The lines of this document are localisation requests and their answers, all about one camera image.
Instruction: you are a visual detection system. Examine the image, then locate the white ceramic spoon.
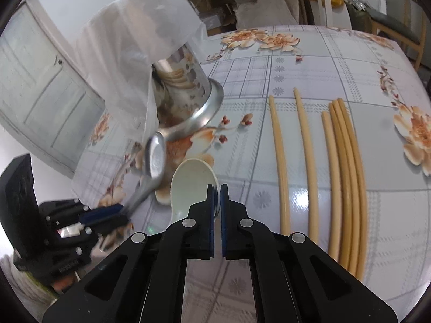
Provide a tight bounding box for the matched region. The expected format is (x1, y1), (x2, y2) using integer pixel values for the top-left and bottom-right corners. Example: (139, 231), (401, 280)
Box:
(169, 158), (220, 224)

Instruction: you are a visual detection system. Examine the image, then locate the steel spoon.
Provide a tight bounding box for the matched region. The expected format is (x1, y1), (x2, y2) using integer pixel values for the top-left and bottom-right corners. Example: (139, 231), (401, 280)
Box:
(121, 132), (166, 218)

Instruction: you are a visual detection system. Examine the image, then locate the wooden chopstick two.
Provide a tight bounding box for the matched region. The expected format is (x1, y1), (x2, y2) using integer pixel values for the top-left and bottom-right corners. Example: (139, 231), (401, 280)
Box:
(294, 87), (319, 244)

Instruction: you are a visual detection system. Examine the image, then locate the wooden chopstick four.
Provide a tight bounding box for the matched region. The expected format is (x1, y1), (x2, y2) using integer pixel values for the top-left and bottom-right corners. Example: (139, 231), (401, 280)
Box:
(329, 101), (352, 270)

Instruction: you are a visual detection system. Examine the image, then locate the steel utensil holder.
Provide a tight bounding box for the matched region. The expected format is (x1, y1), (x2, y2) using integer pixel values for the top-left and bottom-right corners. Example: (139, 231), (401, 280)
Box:
(152, 44), (224, 141)

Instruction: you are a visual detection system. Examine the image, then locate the wooden chopstick five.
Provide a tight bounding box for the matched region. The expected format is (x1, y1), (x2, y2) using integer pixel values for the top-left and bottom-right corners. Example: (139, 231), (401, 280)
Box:
(333, 98), (368, 281)

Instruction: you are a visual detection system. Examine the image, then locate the wooden chopstick one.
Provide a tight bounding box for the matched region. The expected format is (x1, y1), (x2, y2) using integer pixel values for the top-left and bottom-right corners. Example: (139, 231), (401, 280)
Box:
(269, 96), (291, 236)

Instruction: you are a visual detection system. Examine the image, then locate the white door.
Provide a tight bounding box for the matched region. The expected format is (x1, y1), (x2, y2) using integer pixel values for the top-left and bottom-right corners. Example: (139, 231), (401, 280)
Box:
(1, 2), (105, 178)

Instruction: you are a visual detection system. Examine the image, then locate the floral plastic tablecloth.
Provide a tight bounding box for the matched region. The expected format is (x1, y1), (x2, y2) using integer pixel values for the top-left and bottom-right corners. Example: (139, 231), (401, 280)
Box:
(70, 25), (431, 323)

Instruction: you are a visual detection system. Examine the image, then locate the white mesh cloth cover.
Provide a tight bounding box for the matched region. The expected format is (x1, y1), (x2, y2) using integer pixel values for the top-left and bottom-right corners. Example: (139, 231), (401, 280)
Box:
(75, 0), (207, 143)

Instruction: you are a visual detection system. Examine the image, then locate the white sack under table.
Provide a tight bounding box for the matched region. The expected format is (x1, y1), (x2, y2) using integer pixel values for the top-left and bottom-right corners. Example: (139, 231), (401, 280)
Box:
(235, 0), (300, 29)

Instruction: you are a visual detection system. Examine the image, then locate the wooden chair black seat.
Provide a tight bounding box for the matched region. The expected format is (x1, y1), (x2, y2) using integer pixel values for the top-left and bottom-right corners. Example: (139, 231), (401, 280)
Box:
(366, 0), (427, 71)

